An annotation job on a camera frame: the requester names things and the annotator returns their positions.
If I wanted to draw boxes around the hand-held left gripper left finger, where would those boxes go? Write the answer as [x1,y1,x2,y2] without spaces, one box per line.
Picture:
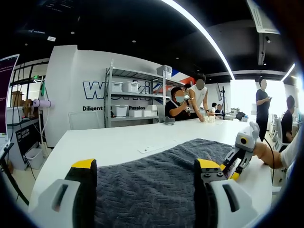
[29,158,98,228]

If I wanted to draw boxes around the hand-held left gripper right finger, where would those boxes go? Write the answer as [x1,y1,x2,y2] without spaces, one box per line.
[193,158,259,228]

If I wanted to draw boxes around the grey towel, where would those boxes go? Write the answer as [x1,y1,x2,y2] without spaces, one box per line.
[94,138,238,228]

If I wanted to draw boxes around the stack of grey bins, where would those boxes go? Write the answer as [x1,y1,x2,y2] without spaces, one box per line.
[156,65,173,79]

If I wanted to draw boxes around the person's right hand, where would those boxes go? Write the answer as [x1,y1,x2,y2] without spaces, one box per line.
[252,142,271,166]

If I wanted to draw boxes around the white office chair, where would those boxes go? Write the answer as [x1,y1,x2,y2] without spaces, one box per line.
[270,114,286,149]

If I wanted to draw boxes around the person's white printed shirt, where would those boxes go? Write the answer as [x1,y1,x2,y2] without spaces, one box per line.
[280,133,302,190]

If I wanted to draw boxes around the black monitor stand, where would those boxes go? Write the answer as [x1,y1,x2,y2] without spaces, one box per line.
[216,82,228,119]

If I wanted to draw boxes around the white floor bin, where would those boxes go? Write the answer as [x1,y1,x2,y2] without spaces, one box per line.
[25,147,45,170]

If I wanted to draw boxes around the white table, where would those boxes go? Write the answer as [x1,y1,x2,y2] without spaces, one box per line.
[28,117,274,228]

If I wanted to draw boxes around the white stand pole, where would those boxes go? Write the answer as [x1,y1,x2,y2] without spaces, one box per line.
[39,108,49,157]

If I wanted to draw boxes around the dark counter with sign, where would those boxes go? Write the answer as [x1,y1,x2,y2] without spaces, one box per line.
[7,118,46,171]

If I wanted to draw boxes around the white flat plastic strip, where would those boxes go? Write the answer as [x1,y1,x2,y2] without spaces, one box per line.
[137,144,178,154]

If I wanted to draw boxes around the ceiling light strip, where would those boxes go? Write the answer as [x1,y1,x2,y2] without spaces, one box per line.
[161,0,236,80]
[282,63,296,83]

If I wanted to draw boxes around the row of white cartons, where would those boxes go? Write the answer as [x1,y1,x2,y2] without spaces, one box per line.
[128,104,159,118]

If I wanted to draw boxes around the white storage box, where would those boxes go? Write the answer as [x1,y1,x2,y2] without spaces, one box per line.
[111,105,129,117]
[125,81,141,93]
[111,81,124,93]

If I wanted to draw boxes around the purple rolled mat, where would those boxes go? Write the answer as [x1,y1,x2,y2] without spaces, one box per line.
[32,99,56,109]

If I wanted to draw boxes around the white lidded bin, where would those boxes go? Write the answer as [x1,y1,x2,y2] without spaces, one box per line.
[7,107,24,124]

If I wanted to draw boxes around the grey metal shelf rack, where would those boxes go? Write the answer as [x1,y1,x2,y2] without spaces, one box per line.
[104,59,167,129]

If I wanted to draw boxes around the brown cardboard boxes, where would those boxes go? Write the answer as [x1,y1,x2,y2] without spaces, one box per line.
[11,91,33,117]

